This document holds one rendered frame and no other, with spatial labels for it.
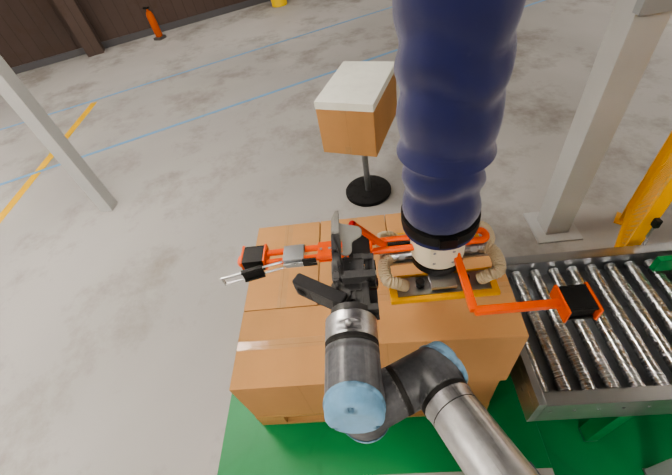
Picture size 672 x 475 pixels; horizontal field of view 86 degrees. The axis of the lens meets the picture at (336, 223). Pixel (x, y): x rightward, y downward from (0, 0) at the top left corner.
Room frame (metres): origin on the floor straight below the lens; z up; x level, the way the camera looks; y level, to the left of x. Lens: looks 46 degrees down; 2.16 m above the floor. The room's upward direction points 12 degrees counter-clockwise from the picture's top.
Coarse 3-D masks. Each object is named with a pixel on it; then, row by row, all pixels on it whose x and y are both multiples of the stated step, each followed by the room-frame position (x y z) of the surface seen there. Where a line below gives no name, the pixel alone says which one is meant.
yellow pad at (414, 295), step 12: (396, 276) 0.69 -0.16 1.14; (408, 276) 0.68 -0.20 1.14; (420, 276) 0.67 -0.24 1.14; (456, 276) 0.64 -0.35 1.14; (468, 276) 0.62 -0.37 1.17; (420, 288) 0.62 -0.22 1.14; (456, 288) 0.60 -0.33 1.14; (480, 288) 0.58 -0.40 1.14; (492, 288) 0.57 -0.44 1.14; (396, 300) 0.60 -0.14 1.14; (408, 300) 0.59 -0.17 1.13; (420, 300) 0.59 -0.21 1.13; (432, 300) 0.58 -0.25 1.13
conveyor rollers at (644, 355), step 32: (544, 288) 0.85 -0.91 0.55; (608, 288) 0.78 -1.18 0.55; (640, 288) 0.76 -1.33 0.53; (576, 320) 0.67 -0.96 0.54; (640, 320) 0.62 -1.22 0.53; (544, 352) 0.56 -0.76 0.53; (576, 352) 0.53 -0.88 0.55; (640, 352) 0.48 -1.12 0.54; (544, 384) 0.44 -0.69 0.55; (608, 384) 0.39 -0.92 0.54; (640, 384) 0.37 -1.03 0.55
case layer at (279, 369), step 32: (320, 224) 1.60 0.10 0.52; (384, 224) 1.47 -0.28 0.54; (256, 288) 1.20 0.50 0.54; (288, 288) 1.16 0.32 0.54; (256, 320) 1.01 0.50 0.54; (288, 320) 0.97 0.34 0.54; (320, 320) 0.93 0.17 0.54; (256, 352) 0.83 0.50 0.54; (288, 352) 0.80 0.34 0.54; (320, 352) 0.77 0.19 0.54; (256, 384) 0.68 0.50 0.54; (288, 384) 0.65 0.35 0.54; (320, 384) 0.62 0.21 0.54; (480, 384) 0.53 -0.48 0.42; (256, 416) 0.68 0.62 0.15
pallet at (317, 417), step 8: (264, 416) 0.67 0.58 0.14; (272, 416) 0.67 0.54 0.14; (280, 416) 0.66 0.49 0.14; (288, 416) 0.65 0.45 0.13; (296, 416) 0.68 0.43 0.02; (304, 416) 0.67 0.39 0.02; (312, 416) 0.66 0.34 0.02; (320, 416) 0.66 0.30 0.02; (416, 416) 0.56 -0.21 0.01; (264, 424) 0.68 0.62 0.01; (272, 424) 0.67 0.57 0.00
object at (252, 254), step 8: (248, 248) 0.83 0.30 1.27; (256, 248) 0.82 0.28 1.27; (264, 248) 0.82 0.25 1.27; (248, 256) 0.80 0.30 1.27; (256, 256) 0.79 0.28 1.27; (264, 256) 0.78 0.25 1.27; (240, 264) 0.77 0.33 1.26; (248, 264) 0.77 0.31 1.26; (256, 264) 0.77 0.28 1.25; (264, 264) 0.76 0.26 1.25
